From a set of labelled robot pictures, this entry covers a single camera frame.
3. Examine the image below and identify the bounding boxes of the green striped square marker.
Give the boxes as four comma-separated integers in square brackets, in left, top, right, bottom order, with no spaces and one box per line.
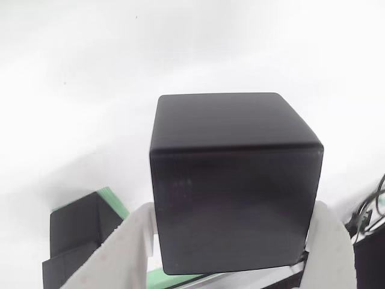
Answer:
[50,186,131,226]

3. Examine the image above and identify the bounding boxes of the tangled black cables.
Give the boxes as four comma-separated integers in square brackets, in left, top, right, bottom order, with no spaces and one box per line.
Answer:
[345,173,385,245]

